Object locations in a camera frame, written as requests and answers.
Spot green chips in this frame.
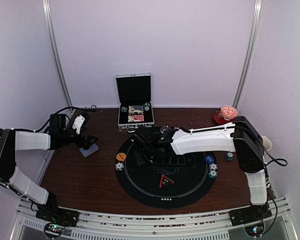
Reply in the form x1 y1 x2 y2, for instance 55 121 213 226
208 169 218 179

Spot red triangle all-in marker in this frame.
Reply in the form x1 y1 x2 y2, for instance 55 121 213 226
159 174 175 188

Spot left aluminium frame post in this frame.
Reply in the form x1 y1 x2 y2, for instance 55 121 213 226
42 0 73 107

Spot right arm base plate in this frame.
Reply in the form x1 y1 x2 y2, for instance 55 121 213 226
229 205 272 226

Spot blue chips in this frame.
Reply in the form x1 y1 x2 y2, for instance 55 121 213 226
115 162 125 171
209 163 218 171

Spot teal chip stack in case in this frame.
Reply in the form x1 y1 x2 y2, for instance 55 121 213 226
121 107 129 113

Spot blue small blind button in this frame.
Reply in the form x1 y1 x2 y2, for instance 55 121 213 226
204 155 216 165

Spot green ceramic mug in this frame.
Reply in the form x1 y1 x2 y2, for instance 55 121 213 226
261 135 273 151

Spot blue patterned card deck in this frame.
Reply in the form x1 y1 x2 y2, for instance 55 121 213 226
79 143 99 158

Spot orange big blind button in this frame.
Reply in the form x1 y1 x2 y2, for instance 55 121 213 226
116 152 127 162

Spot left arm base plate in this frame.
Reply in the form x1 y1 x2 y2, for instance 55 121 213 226
35 208 80 227

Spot red patterned bowl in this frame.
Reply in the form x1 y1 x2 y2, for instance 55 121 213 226
220 105 239 121

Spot clear dealer button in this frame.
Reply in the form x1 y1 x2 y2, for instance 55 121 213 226
160 125 173 134

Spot green blue chip stack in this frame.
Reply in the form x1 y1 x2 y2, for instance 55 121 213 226
225 152 234 161

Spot blue card deck box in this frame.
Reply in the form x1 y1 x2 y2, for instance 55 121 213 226
128 105 144 114

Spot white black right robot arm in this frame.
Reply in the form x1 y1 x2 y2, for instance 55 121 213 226
131 116 271 221

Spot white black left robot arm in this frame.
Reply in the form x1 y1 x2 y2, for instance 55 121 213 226
0 110 99 222

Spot red card deck box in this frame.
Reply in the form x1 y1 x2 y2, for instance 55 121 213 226
128 115 144 123

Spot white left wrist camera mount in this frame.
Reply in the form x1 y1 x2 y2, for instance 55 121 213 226
72 115 86 135

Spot round black poker mat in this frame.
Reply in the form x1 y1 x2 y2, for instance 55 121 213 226
114 135 217 209

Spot aluminium poker case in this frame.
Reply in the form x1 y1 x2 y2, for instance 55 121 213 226
115 72 155 133

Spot green chip stack in case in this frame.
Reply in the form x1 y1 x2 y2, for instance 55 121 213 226
143 102 150 112

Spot red saucer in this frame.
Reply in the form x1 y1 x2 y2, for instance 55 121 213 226
213 111 238 125

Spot aluminium frame post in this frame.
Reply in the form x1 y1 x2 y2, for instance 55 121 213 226
232 0 264 110
42 0 73 107

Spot right aluminium frame post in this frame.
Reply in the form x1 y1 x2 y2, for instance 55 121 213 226
232 0 264 110

